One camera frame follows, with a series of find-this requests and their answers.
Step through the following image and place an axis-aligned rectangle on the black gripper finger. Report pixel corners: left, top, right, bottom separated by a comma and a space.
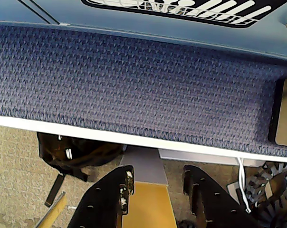
182, 165, 262, 228
67, 165, 135, 228

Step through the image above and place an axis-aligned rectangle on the yellow wooden board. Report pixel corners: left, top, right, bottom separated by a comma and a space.
121, 182, 176, 228

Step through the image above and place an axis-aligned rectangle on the light wooden stick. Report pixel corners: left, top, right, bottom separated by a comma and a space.
36, 191, 68, 228

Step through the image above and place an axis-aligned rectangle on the black bag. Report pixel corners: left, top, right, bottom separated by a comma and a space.
36, 132, 124, 208

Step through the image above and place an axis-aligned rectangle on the gray flat panel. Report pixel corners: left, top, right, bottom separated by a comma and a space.
121, 145, 168, 185

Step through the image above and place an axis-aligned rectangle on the blue woven mat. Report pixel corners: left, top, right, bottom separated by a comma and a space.
0, 23, 287, 158

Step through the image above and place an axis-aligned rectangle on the beige board with black edge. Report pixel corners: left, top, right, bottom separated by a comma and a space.
268, 77, 287, 147

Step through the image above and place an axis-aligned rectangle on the blue toy kitchen unit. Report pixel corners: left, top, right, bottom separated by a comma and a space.
0, 0, 287, 63

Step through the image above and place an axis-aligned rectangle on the blue dishwasher door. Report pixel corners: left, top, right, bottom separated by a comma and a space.
29, 0, 287, 33

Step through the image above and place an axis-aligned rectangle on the white cable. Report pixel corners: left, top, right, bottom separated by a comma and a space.
236, 156, 252, 214

